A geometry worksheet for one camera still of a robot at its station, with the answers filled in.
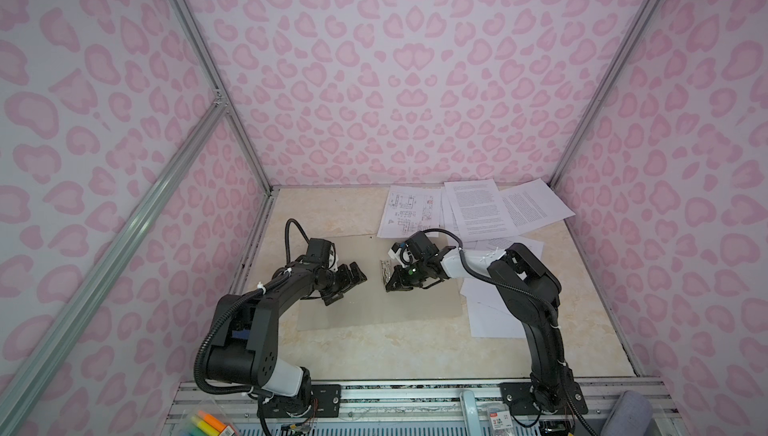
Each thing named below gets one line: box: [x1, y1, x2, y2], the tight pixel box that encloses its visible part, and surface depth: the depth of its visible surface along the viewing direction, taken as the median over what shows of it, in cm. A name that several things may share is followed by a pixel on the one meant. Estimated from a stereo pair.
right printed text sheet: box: [500, 178, 576, 234], surface depth 117 cm
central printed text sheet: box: [444, 179, 520, 241], surface depth 116 cm
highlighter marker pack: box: [181, 410, 238, 436], surface depth 71 cm
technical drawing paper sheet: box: [377, 185, 441, 239], surface depth 115 cm
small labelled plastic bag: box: [488, 405, 515, 436], surface depth 70 cm
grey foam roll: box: [600, 390, 653, 436], surface depth 70 cm
